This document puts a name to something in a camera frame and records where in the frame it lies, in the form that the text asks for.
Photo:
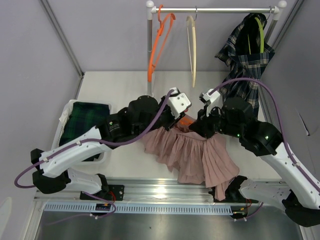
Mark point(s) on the white cloth in basket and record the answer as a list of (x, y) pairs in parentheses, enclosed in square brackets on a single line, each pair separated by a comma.
[(67, 110)]

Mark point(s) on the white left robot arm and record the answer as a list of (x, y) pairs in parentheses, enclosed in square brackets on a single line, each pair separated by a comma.
[(54, 169)]

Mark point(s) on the pink garment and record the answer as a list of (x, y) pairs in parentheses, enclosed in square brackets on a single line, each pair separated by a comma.
[(198, 160)]

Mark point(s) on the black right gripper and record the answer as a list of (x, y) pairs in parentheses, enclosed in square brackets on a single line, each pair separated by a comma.
[(202, 125)]

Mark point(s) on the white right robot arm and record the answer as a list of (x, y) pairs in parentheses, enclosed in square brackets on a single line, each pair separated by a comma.
[(300, 200)]

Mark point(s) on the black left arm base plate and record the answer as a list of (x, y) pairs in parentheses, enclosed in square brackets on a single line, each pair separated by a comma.
[(113, 192)]

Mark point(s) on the dark green plaid garment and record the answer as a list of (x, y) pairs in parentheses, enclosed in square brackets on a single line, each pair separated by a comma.
[(82, 120)]

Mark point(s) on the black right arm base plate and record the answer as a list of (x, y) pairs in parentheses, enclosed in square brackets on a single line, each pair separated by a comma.
[(231, 196)]

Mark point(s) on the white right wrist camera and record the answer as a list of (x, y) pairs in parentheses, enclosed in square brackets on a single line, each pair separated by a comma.
[(210, 97)]

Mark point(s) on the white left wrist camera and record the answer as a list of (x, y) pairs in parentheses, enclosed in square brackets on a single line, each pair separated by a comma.
[(178, 102)]

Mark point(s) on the white clothes rack with rail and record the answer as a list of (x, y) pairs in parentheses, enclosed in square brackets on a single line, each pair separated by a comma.
[(212, 31)]

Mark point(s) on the cream hanger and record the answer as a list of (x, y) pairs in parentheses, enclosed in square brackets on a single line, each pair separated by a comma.
[(192, 45)]

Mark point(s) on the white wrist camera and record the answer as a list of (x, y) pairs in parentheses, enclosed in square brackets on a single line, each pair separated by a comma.
[(178, 102), (210, 97)]

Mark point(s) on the white perforated laundry basket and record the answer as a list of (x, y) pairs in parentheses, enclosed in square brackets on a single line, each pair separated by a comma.
[(58, 130)]

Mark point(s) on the navy plaid skirt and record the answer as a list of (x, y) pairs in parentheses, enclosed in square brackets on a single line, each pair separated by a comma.
[(235, 54)]

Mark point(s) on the green hanger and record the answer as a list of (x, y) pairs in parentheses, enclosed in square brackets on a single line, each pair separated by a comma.
[(256, 23)]

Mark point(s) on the white slotted cable duct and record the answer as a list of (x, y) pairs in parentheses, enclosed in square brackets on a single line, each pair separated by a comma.
[(139, 208)]

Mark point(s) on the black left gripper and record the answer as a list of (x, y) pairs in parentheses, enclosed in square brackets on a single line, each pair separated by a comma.
[(172, 120)]

